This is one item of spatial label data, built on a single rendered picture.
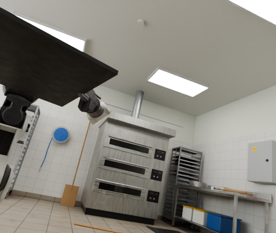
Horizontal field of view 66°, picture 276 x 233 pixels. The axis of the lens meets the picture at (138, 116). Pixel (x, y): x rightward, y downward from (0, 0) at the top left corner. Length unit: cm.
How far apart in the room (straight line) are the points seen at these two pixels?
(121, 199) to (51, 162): 187
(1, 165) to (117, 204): 344
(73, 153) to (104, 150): 115
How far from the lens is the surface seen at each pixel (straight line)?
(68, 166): 534
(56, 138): 524
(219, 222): 421
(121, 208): 453
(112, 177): 443
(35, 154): 538
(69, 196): 508
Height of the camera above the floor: 67
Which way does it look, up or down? 18 degrees up
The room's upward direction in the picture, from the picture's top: 12 degrees clockwise
